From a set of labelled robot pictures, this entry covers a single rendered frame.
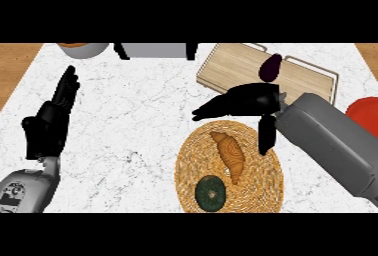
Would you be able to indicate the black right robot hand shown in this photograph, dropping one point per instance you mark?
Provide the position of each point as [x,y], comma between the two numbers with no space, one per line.
[246,98]

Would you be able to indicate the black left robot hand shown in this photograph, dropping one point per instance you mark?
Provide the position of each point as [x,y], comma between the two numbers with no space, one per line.
[50,120]

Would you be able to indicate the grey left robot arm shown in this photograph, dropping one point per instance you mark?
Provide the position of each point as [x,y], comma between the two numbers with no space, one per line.
[27,188]

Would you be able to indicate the golden brown croissant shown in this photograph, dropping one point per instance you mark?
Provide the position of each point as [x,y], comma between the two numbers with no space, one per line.
[231,154]

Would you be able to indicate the round woven wicker placemat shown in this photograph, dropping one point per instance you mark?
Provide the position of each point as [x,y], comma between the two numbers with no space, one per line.
[230,168]

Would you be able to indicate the grey bowl with orange inside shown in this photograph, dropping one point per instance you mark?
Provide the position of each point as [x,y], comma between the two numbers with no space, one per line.
[84,49]

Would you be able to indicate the red bowl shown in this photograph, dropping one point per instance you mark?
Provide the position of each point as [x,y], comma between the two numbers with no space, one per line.
[366,114]

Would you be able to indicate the pale wooden cutting board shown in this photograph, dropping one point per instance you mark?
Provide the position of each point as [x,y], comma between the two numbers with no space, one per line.
[267,71]

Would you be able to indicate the dark purple eggplant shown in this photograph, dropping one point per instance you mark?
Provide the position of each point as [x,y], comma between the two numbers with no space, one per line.
[271,67]

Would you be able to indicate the grey appliance with black legs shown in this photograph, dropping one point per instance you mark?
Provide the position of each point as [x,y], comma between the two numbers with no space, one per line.
[157,50]

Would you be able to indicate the dark green round squash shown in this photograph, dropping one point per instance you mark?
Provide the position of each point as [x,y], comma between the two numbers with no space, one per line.
[211,193]

